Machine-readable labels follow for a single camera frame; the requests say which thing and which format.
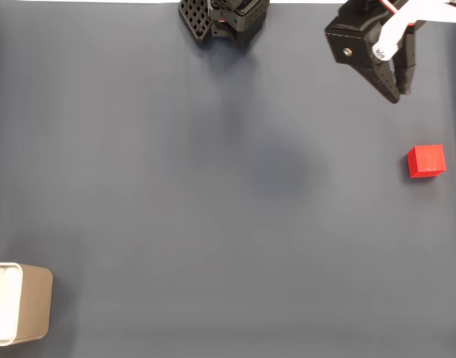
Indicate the red cube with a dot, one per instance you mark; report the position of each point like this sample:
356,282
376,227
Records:
427,160

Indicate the beige box white rim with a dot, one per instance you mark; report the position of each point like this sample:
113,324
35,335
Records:
33,306

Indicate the blue-grey table mat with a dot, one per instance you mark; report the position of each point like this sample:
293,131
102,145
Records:
212,223

